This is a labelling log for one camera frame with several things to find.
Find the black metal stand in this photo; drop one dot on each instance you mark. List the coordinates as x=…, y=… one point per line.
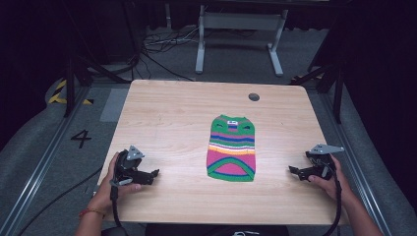
x=73, y=75
x=327, y=78

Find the grey table grommet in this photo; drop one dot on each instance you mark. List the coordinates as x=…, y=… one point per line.
x=253, y=97

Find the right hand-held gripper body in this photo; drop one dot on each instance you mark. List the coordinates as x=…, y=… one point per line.
x=323, y=160

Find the person's left hand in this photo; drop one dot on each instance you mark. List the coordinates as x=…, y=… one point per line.
x=106, y=193

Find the yellow black hazard tape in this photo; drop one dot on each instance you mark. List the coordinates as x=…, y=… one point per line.
x=59, y=95

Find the person's dark clothing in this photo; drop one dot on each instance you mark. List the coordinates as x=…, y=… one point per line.
x=216, y=230

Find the metal floor rail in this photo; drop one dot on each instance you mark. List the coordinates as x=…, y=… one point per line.
x=36, y=170
x=357, y=164

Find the grey metal desk frame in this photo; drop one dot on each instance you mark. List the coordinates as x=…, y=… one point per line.
x=241, y=23

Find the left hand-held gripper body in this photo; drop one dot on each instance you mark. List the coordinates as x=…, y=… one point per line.
x=128, y=164

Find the person's right hand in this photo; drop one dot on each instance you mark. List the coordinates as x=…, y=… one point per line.
x=337, y=185

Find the striped knitted pet sweater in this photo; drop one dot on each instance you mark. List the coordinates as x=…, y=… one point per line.
x=232, y=151

